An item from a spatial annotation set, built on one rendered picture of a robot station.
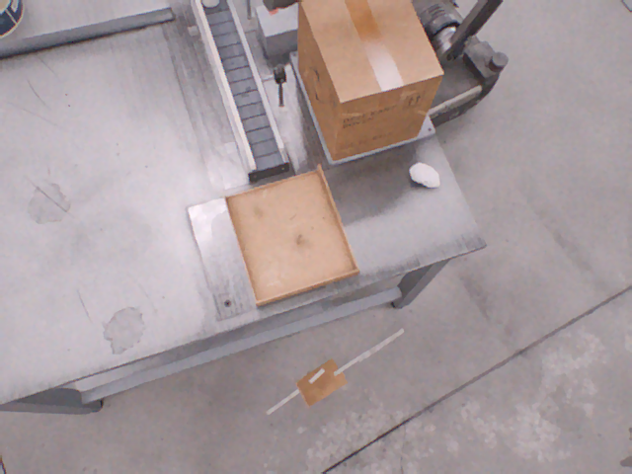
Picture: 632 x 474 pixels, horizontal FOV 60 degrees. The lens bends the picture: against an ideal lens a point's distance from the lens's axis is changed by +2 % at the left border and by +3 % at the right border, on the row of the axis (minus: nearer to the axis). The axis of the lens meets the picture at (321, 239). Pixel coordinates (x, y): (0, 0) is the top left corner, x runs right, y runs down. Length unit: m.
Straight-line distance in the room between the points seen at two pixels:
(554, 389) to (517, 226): 0.66
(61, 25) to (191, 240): 0.70
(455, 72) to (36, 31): 1.53
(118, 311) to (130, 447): 0.91
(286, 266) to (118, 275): 0.40
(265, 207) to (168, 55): 0.53
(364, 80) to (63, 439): 1.65
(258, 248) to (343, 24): 0.56
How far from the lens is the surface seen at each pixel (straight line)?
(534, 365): 2.29
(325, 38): 1.27
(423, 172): 1.41
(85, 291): 1.39
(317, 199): 1.38
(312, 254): 1.32
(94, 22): 1.69
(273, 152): 1.38
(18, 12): 1.75
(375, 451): 2.12
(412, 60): 1.26
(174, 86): 1.58
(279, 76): 1.39
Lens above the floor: 2.09
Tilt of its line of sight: 71 degrees down
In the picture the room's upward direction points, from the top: 7 degrees clockwise
